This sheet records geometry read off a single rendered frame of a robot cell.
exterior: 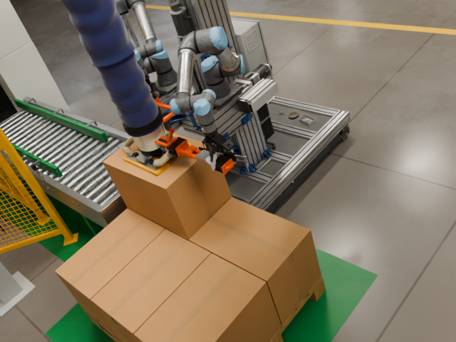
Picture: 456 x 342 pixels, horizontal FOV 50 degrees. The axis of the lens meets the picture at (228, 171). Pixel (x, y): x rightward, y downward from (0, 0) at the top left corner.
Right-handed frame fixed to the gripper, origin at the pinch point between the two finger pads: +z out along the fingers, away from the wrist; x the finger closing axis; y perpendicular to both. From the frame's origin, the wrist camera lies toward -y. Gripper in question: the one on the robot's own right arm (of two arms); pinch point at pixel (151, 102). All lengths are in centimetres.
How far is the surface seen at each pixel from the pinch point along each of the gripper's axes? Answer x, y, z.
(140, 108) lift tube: -30, 40, -23
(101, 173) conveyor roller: -31, -58, 55
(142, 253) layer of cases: -68, 40, 55
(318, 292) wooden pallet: -11, 117, 104
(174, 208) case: -46, 58, 30
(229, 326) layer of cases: -75, 118, 56
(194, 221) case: -37, 58, 47
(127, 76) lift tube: -29, 39, -42
